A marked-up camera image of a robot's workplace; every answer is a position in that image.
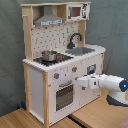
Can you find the black toy faucet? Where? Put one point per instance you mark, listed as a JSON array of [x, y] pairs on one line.
[[71, 44]]

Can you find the silver toy pot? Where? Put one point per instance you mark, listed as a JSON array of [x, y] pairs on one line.
[[49, 55]]

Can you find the toy oven door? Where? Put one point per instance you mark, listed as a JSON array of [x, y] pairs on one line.
[[64, 96]]

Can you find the right red stove knob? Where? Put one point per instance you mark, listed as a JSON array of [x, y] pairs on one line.
[[74, 69]]

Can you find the wooden toy kitchen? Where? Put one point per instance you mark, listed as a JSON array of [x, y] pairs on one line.
[[40, 84]]

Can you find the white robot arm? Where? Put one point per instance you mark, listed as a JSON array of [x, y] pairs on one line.
[[116, 86]]

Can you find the grey range hood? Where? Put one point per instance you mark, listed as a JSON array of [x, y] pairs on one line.
[[48, 18]]

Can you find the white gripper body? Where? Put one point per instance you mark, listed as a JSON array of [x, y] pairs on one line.
[[89, 81]]

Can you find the left red stove knob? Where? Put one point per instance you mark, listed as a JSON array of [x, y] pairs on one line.
[[56, 75]]

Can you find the white toy microwave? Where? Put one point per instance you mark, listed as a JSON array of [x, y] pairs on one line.
[[77, 11]]

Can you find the red stove knob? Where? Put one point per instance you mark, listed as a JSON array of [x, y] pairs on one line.
[[74, 69], [56, 75]]

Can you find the grey toy sink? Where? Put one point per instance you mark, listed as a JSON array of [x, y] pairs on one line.
[[79, 51]]

